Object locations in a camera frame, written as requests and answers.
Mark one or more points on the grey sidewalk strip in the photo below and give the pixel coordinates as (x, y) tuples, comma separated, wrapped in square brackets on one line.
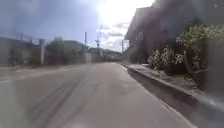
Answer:
[(20, 71)]

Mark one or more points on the utility pole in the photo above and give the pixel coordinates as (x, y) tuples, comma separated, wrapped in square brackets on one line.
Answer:
[(85, 41), (98, 41)]

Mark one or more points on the pale concrete pillar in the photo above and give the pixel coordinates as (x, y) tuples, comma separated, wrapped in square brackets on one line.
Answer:
[(42, 51)]

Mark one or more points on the distant row of buildings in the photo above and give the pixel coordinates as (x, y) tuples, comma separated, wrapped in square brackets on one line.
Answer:
[(105, 55)]

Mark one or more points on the grey wall with fence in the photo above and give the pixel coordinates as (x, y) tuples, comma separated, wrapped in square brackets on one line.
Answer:
[(16, 51)]

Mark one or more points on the low grey building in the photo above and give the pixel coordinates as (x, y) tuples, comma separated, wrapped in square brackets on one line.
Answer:
[(65, 51)]

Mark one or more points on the dark building with sloped roof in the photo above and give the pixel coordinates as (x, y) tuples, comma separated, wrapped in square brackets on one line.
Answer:
[(156, 26)]

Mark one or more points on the raised grey concrete sidewalk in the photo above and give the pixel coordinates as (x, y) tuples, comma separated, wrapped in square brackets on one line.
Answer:
[(186, 89)]

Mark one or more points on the dark concrete kerb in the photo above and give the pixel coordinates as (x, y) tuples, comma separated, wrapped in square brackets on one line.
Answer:
[(173, 96)]

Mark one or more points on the dark boundary wall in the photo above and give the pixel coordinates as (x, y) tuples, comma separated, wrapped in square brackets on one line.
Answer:
[(215, 66)]

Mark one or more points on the leafy green bushes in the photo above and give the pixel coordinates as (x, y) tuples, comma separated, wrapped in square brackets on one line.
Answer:
[(196, 43)]

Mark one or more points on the grey asphalt road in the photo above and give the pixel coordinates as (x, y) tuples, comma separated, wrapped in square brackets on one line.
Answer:
[(100, 100)]

